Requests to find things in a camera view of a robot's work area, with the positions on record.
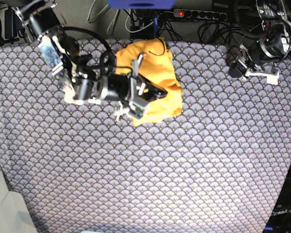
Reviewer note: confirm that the blue fan-pattern tablecloth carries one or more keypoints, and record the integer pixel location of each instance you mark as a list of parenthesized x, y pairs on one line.
[(218, 167)]

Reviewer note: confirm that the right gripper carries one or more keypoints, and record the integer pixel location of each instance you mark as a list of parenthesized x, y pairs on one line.
[(141, 91)]

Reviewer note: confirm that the black power strip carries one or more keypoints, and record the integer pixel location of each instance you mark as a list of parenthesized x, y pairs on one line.
[(200, 15)]

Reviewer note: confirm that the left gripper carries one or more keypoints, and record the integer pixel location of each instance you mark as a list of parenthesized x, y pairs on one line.
[(251, 63)]

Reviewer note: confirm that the white plastic bin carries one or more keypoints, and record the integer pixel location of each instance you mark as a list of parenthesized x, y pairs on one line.
[(14, 215)]

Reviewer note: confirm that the yellow T-shirt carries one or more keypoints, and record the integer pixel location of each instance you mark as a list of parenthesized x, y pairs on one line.
[(157, 67)]

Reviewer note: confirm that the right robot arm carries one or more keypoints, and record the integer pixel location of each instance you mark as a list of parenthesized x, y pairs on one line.
[(82, 83)]

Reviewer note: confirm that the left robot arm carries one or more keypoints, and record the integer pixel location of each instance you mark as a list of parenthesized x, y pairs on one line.
[(268, 24)]

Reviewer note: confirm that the black OpenArm base box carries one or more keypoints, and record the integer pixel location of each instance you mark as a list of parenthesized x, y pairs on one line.
[(280, 219)]

